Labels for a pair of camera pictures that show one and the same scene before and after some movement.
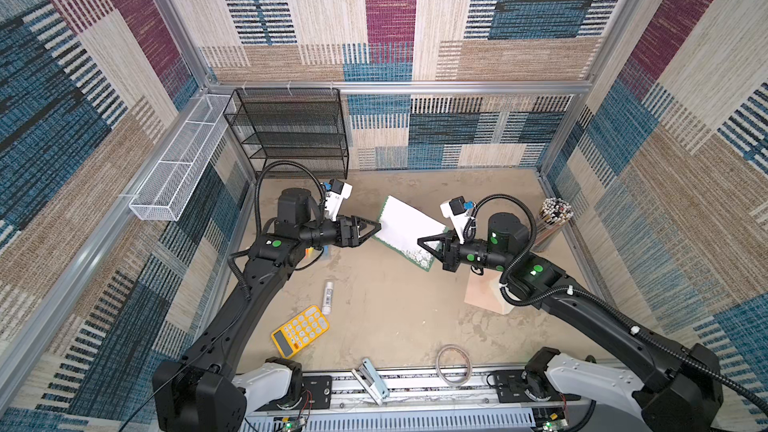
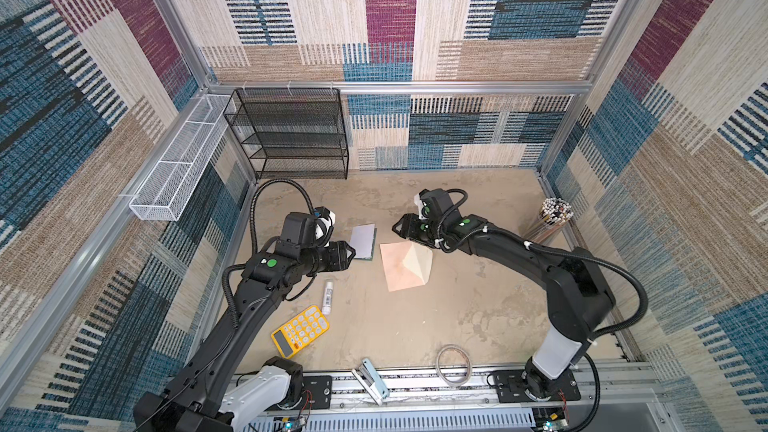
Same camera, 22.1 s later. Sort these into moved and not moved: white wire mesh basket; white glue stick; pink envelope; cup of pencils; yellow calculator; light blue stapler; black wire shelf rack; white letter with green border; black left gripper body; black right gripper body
Moved: pink envelope; black right gripper body; black left gripper body; white letter with green border
Not moved: white glue stick; yellow calculator; black wire shelf rack; light blue stapler; white wire mesh basket; cup of pencils
